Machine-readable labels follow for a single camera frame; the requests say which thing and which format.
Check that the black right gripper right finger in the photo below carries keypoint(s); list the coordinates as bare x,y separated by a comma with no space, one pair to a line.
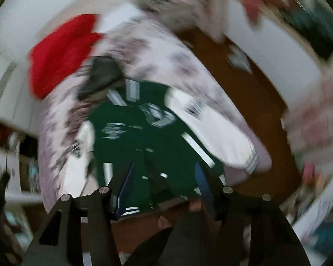
251,228

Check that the pink floral curtain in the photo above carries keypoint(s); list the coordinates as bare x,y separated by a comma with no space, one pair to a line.
309,124

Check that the red quilt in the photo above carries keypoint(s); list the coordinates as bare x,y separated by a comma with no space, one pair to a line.
61,53

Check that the green white varsity jacket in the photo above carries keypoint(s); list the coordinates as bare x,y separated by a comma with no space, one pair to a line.
163,132

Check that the black leather jacket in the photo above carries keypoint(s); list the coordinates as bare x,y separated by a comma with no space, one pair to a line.
104,72

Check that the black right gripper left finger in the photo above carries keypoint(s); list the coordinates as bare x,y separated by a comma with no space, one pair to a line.
58,241

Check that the floral plush bed blanket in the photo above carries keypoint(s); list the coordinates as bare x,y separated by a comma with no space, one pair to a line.
146,50

